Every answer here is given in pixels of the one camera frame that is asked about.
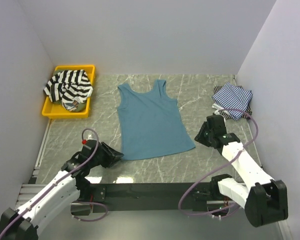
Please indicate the yellow plastic bin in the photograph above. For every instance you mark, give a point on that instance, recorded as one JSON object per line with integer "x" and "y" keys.
{"x": 57, "y": 111}

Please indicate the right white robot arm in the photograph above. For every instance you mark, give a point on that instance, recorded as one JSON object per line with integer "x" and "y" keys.
{"x": 263, "y": 199}

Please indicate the blue white striped folded top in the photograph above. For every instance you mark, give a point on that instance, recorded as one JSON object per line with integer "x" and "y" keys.
{"x": 234, "y": 99}

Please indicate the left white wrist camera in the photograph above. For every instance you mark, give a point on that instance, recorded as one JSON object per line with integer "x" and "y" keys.
{"x": 87, "y": 137}

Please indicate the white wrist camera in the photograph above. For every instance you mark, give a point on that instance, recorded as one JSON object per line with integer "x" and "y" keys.
{"x": 87, "y": 137}
{"x": 217, "y": 112}

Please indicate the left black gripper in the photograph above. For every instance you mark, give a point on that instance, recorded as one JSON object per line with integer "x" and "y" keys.
{"x": 112, "y": 155}

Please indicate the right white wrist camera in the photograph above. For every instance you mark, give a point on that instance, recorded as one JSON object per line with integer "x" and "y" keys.
{"x": 217, "y": 112}

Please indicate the teal tank top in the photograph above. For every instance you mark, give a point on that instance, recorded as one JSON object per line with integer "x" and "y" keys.
{"x": 150, "y": 123}

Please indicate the black white striped top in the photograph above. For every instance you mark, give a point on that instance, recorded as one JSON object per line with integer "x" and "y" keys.
{"x": 70, "y": 86}

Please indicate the aluminium rail frame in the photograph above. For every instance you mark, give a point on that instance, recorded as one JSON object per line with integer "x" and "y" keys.
{"x": 32, "y": 187}

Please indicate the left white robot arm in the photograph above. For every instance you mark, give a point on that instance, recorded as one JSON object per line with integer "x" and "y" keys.
{"x": 70, "y": 185}

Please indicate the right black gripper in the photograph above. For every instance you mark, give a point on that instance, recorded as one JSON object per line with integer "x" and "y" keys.
{"x": 199, "y": 137}

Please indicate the black base beam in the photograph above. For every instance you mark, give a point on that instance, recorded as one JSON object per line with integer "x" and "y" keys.
{"x": 148, "y": 196}

